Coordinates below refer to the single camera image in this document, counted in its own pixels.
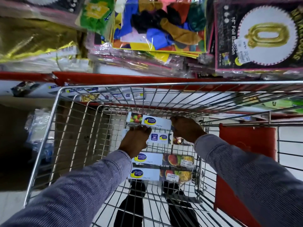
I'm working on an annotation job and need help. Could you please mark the person's right hand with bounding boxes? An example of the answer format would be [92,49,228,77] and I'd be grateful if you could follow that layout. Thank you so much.
[170,116,208,143]

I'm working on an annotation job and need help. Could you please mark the person's left hand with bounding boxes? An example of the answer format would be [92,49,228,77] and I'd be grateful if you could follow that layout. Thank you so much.
[118,125,152,159]

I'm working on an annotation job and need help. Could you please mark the cling film box fruit print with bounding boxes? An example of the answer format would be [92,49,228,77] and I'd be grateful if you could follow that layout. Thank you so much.
[122,129,195,146]
[131,152,195,169]
[128,167,193,183]
[126,112,172,130]

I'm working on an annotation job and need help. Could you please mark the person's right forearm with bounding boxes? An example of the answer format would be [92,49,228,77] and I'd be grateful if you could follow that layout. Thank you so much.
[193,134,303,227]

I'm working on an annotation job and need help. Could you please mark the person's left forearm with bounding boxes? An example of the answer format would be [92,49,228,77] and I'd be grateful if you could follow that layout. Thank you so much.
[0,150,133,227]

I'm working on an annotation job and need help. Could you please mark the strip of shelf price labels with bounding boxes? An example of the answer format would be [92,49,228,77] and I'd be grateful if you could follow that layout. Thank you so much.
[48,84,145,101]

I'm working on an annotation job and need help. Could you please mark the stack of clear party packets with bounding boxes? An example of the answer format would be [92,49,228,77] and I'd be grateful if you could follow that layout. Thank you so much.
[87,33,214,79]

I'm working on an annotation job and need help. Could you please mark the red cart seat flap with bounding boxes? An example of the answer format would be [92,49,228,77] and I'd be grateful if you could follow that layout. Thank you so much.
[214,123,277,227]

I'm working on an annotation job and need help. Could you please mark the person's left leg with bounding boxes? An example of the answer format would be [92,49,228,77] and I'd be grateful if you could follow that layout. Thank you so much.
[113,179,147,227]

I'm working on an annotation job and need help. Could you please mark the person's leg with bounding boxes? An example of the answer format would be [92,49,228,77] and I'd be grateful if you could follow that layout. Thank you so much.
[113,179,147,227]
[162,180,201,227]

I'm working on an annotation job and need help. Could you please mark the person's right leg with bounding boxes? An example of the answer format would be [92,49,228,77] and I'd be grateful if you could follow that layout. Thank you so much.
[162,180,201,227]

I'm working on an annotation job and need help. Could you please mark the multicoloured balloon packet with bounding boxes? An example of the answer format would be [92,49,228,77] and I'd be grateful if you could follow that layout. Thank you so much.
[112,0,206,54]

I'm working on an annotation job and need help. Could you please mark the blue and white plastic packs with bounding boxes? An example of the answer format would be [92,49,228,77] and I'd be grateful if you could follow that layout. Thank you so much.
[25,108,56,164]

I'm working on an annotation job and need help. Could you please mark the gold zero foil balloon packet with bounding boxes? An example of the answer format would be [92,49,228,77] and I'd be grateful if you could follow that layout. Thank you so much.
[214,0,303,72]

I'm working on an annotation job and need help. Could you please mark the green balloon packet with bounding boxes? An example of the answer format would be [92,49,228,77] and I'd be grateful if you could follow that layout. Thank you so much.
[75,0,116,34]

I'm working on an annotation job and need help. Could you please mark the dark wrapped packet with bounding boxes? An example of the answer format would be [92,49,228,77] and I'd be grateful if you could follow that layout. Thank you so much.
[10,81,40,97]

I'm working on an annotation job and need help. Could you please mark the brown cardboard box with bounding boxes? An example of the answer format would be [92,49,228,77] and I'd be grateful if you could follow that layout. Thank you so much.
[0,96,112,192]

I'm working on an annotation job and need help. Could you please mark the black and white balloon packet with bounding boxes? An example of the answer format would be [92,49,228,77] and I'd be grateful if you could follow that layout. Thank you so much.
[0,0,84,24]

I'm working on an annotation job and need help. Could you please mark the silver wire shopping cart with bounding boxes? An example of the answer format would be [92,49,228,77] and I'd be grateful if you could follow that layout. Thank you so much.
[23,80,303,227]

